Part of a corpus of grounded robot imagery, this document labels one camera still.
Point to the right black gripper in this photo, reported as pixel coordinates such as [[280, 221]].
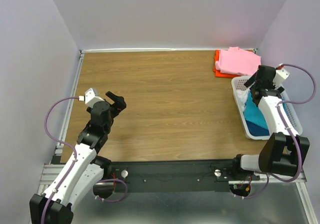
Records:
[[250, 80]]

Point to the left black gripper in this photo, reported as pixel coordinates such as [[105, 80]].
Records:
[[119, 104]]

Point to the teal t shirt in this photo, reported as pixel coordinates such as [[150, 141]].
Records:
[[253, 114]]

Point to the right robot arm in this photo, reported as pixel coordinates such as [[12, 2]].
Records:
[[285, 151]]

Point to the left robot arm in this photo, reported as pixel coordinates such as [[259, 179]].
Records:
[[84, 168]]

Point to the white plastic laundry basket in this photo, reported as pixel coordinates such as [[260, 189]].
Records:
[[278, 112]]

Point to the white t shirt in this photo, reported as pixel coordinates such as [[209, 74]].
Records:
[[243, 95]]

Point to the pink folded t shirt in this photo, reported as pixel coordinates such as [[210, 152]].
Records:
[[237, 61]]

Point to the orange folded t shirt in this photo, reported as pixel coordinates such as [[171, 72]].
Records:
[[217, 72]]

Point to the dark blue t shirt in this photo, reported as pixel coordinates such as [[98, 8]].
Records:
[[256, 130]]

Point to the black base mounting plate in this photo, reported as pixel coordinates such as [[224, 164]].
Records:
[[174, 176]]

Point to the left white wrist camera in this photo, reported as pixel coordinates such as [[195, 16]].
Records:
[[90, 97]]

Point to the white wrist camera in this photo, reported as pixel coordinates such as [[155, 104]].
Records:
[[90, 97], [281, 75]]

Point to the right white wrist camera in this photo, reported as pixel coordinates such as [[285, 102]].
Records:
[[281, 75]]

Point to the aluminium frame rail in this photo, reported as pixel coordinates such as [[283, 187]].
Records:
[[49, 173]]

